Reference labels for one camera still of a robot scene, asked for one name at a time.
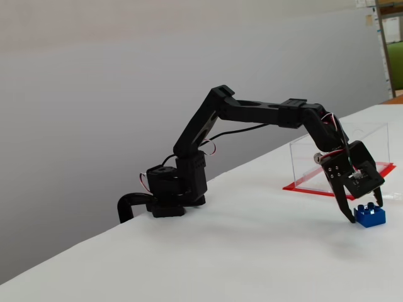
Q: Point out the white storage box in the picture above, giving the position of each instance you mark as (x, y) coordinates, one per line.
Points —
(392, 30)

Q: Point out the transparent plastic box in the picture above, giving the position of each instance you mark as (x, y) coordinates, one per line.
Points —
(302, 163)

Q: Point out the black table clamp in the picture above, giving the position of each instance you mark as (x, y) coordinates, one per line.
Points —
(121, 207)

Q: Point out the metal lock on box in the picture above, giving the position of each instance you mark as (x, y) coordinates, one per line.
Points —
(317, 157)

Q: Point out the red tape frame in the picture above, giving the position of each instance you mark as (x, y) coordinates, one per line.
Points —
(302, 188)

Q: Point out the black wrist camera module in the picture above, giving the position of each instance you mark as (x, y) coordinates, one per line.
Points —
(370, 181)

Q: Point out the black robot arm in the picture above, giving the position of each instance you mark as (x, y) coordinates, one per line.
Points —
(252, 110)

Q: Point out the white table cover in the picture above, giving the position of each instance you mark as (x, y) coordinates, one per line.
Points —
(220, 251)

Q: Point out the blue lego brick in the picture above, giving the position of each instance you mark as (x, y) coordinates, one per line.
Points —
(370, 218)

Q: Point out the small paper label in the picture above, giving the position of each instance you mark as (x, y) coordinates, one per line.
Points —
(368, 20)

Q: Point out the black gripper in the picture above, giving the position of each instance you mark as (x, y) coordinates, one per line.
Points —
(334, 172)

